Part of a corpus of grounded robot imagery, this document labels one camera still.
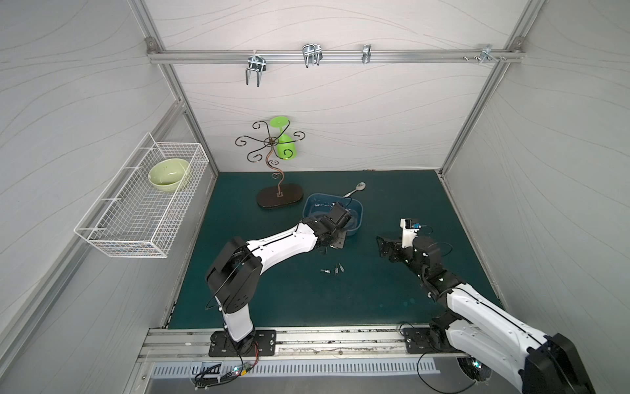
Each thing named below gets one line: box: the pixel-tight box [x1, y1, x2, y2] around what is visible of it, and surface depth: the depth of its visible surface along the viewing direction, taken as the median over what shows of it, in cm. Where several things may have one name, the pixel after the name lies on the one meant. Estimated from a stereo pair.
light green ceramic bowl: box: [147, 158, 189, 193], surface depth 73 cm
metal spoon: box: [342, 181, 367, 198], surface depth 117 cm
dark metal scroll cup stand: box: [235, 120, 306, 210], surface depth 95 cm
